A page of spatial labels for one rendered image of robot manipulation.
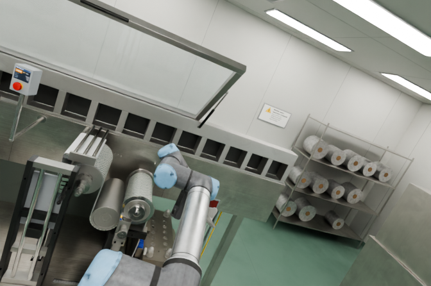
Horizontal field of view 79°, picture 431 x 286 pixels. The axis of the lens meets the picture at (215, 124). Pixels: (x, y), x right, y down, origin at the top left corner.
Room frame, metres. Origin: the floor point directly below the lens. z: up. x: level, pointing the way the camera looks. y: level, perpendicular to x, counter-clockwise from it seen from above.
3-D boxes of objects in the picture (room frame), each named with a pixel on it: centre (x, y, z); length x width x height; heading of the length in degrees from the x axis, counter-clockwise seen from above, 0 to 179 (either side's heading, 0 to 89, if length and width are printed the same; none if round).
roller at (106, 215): (1.13, 0.32, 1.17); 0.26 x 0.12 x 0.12; 18
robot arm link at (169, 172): (0.82, 0.07, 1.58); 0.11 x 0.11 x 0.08; 5
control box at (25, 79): (0.90, 0.71, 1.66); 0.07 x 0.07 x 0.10; 3
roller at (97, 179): (1.09, 0.45, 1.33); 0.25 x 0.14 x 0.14; 18
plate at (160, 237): (1.26, 0.05, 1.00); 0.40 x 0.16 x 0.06; 18
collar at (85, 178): (0.95, 0.40, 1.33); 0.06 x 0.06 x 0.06; 18
